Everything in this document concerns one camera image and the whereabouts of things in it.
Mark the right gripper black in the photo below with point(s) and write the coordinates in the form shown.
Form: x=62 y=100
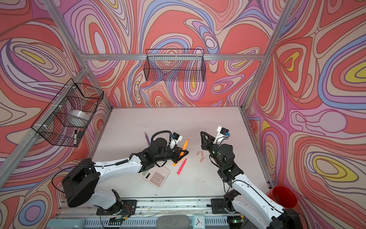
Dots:
x=208 y=142

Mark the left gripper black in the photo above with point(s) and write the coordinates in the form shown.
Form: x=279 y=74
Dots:
x=177 y=157

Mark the purple pen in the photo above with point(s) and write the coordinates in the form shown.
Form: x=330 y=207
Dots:
x=147 y=138

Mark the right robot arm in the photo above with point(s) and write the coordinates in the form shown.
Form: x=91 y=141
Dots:
x=244 y=197

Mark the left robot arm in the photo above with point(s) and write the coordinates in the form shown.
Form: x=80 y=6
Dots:
x=84 y=184

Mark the pink pen lower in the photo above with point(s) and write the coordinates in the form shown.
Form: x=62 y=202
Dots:
x=181 y=167

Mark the pink calculator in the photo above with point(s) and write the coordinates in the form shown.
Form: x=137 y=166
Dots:
x=156 y=176

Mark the grey padded cushion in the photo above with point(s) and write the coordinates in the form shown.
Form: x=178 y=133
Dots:
x=173 y=222

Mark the small white clock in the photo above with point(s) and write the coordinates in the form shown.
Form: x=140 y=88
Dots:
x=198 y=222

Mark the red plastic cup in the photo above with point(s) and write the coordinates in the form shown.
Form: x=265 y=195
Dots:
x=283 y=196

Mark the black marker in basket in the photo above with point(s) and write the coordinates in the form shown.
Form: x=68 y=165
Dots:
x=75 y=143

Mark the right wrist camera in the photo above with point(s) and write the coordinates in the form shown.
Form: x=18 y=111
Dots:
x=221 y=132

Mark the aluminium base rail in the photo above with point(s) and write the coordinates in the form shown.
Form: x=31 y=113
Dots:
x=146 y=207

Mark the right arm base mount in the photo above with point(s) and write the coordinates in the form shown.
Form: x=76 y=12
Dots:
x=225 y=204

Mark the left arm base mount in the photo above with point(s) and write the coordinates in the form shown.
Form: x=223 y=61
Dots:
x=126 y=207

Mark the black wire basket back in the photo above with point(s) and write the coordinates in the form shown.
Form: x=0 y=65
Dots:
x=175 y=65

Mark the black wire basket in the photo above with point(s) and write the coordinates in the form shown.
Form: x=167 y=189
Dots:
x=175 y=65
x=52 y=125

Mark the black wire basket left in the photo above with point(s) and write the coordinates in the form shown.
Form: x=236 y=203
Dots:
x=52 y=125

